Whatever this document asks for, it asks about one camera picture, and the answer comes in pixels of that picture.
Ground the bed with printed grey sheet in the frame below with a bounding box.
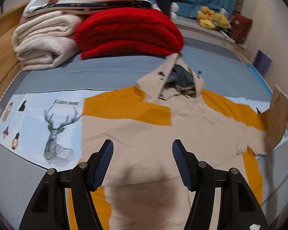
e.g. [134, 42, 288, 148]
[0, 32, 288, 230]

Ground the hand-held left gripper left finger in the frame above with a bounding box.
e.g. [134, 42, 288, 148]
[19, 139, 114, 230]

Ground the red folded blanket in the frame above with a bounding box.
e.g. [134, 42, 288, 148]
[74, 8, 185, 60]

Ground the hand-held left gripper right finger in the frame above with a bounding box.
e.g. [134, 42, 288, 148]
[172, 139, 269, 230]

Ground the yellow plush toy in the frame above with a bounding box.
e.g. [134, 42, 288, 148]
[197, 5, 217, 30]
[214, 12, 230, 28]

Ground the beige and orange jacket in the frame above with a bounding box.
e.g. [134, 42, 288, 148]
[67, 53, 288, 230]

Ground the pale bedside ledge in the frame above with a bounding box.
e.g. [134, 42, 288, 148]
[173, 17, 246, 51]

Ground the cream folded blanket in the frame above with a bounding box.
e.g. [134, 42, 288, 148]
[12, 11, 81, 72]

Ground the purple bag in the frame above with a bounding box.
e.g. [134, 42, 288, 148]
[253, 49, 271, 76]

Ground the dark red cushion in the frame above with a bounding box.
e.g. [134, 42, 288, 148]
[230, 13, 252, 45]

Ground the wooden bed frame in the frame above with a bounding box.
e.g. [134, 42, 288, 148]
[0, 3, 31, 115]

